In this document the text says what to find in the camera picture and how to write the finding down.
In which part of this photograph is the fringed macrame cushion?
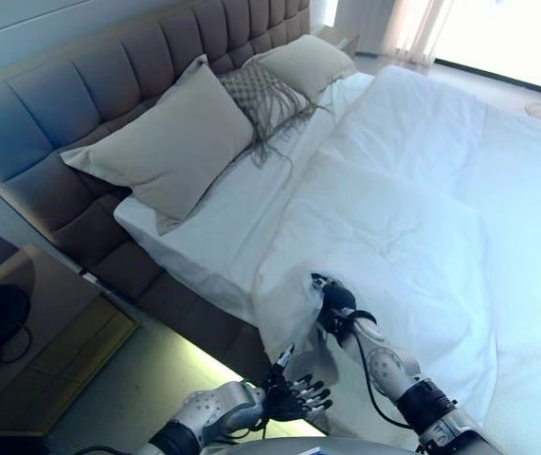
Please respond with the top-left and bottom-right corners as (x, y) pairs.
(217, 61), (335, 168)

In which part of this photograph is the silver robot torso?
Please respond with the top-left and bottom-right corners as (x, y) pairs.
(207, 434), (419, 455)

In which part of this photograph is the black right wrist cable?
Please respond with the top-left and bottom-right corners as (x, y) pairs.
(348, 307), (418, 430)

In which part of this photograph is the small wooden bedside table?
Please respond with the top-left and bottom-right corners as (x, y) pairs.
(334, 32), (362, 56)

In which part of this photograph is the beige pillow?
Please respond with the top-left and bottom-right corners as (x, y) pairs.
(243, 33), (359, 101)
(59, 54), (256, 234)

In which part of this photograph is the sheer pink curtain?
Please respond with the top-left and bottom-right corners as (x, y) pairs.
(387, 0), (457, 65)

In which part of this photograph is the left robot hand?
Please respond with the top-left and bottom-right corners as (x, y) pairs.
(260, 341), (334, 423)

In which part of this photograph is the white sheeted mattress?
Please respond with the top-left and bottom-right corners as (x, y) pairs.
(113, 70), (376, 334)

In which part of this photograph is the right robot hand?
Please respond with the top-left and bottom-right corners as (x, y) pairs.
(310, 272), (359, 334)

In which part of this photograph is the white duvet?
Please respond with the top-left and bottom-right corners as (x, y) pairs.
(253, 64), (541, 430)

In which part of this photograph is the wooden nightstand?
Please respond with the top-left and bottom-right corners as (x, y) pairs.
(0, 244), (139, 438)

